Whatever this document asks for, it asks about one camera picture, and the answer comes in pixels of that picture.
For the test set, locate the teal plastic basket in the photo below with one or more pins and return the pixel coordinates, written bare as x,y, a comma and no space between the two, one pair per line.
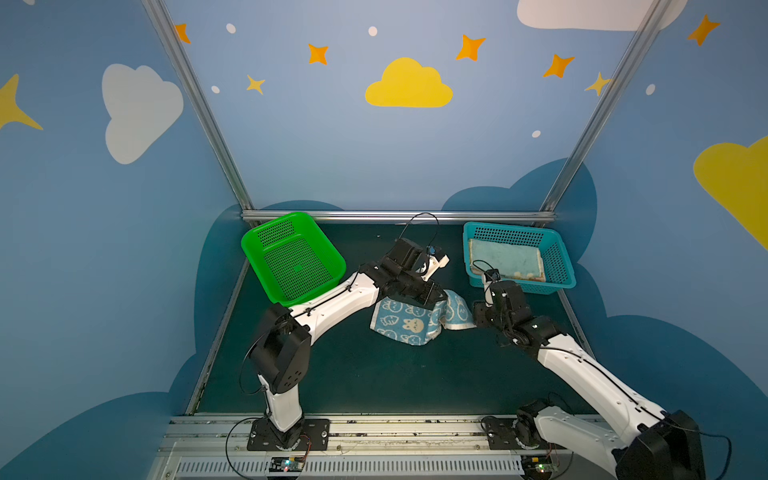
557,265

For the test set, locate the horizontal aluminium frame bar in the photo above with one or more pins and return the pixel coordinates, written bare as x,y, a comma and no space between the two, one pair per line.
449,217

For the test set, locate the teal yellow patterned towel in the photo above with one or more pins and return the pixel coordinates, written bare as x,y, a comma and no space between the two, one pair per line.
512,261

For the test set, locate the aluminium frame post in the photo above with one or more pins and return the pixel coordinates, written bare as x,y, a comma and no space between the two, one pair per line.
638,47
173,46

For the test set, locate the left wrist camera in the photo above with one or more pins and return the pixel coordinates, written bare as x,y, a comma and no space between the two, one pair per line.
434,261

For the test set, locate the left aluminium frame post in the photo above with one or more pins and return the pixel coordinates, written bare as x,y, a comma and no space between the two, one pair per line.
173,46

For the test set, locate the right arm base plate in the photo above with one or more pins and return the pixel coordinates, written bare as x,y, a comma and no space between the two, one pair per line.
512,434

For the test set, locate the aluminium mounting rail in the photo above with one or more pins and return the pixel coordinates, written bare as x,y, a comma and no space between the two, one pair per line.
359,447

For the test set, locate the green plastic basket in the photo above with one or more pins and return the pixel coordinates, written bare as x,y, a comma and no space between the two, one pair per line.
293,259

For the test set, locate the blue bunny print towel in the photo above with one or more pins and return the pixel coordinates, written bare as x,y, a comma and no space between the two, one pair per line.
417,326

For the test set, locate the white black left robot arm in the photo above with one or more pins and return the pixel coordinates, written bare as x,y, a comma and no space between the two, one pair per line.
280,353

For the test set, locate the right aluminium frame post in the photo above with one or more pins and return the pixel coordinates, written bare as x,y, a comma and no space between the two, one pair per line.
638,47

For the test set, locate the controller circuit board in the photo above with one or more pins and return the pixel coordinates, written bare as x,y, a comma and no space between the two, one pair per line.
537,468
286,465

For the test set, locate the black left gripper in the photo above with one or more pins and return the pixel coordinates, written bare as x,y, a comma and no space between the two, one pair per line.
424,296

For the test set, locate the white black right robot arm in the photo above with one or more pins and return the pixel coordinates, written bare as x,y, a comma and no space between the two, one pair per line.
640,439

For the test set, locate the left controller circuit board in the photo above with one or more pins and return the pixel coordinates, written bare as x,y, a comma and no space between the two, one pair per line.
286,465

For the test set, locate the right controller circuit board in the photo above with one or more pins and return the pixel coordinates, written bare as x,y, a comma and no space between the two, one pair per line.
537,468

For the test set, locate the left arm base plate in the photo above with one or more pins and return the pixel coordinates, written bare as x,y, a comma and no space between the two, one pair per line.
307,434

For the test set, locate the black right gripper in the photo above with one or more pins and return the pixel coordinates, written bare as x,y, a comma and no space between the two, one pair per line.
491,315

